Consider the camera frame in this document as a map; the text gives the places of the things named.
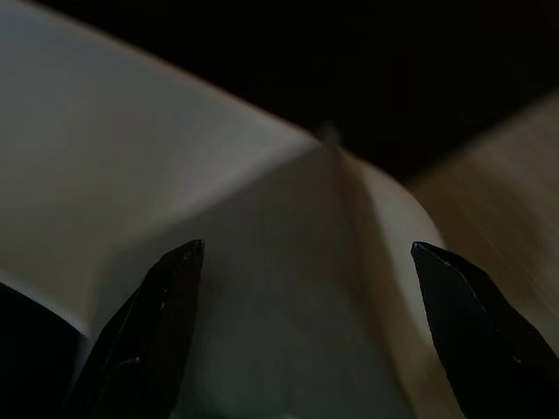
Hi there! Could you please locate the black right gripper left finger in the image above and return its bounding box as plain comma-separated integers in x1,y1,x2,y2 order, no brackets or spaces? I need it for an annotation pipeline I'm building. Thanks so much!
60,238,205,419

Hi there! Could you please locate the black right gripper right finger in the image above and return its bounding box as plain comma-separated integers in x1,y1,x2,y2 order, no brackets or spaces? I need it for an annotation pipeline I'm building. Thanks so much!
411,242,559,419

